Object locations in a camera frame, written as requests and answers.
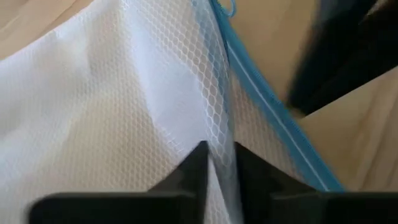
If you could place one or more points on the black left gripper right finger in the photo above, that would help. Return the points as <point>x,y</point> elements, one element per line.
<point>311,208</point>

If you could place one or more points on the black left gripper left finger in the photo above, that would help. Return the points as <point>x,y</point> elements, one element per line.
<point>124,208</point>

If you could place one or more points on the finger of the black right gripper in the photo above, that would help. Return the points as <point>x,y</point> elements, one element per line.
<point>348,53</point>

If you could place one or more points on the white mesh blue-zipper bag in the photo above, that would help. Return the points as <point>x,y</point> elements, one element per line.
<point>109,93</point>

